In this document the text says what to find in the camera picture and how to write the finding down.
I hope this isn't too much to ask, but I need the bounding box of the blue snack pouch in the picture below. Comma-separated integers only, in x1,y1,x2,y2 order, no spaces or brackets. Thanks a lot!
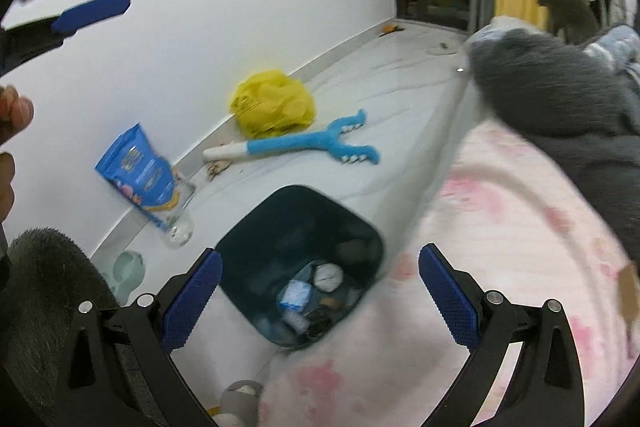
96,124,196,232

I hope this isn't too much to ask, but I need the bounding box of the blue plush slingshot toy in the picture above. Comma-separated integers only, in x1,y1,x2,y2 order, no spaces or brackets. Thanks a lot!
202,109,381,165

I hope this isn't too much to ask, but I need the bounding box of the person's left hand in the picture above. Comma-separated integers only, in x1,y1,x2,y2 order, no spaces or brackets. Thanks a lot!
0,83,36,226

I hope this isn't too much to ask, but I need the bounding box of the clear plastic cup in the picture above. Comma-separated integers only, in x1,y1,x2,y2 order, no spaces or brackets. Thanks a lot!
163,207,194,249

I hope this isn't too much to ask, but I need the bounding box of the white rolled sock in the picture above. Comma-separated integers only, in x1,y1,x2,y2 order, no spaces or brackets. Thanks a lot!
312,263,344,294

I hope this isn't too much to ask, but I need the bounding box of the blue cartoon tissue pack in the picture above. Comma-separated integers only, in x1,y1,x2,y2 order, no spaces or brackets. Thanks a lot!
277,280,314,312

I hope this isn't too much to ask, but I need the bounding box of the dark grey fleece blanket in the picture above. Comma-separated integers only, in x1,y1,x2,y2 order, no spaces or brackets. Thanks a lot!
468,29,639,260

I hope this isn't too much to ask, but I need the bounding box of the light blue patterned blanket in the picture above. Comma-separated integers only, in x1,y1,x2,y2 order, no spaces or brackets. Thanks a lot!
582,24,640,82

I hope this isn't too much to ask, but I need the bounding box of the torn cardboard roll piece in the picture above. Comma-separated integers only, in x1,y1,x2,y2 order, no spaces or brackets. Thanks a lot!
617,262,639,353

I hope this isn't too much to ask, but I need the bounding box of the dark green trash bin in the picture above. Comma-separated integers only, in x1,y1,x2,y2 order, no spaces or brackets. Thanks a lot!
216,185,384,350

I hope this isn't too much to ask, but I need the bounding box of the yellow plastic bag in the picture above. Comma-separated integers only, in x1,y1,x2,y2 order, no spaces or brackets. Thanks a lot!
230,69,317,140

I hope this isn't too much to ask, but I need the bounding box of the grey cat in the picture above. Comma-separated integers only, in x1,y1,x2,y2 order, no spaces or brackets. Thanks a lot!
537,0,599,46

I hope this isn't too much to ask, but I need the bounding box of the pale green slipper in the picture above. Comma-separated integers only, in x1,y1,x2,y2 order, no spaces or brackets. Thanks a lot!
100,251,145,306

